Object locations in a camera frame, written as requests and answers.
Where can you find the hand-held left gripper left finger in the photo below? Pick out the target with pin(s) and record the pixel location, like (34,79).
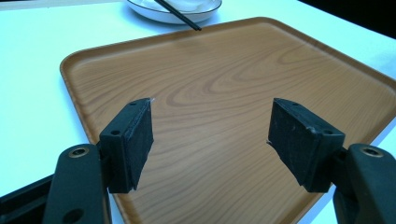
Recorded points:
(126,146)

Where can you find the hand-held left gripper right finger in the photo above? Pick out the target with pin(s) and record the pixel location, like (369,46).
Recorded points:
(303,146)

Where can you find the brown wood-grain tray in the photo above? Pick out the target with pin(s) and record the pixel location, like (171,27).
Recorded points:
(218,93)

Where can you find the black chopstick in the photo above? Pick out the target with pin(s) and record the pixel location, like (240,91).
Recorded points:
(179,15)

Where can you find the white plate with dark rim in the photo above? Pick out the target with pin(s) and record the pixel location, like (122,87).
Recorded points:
(174,11)

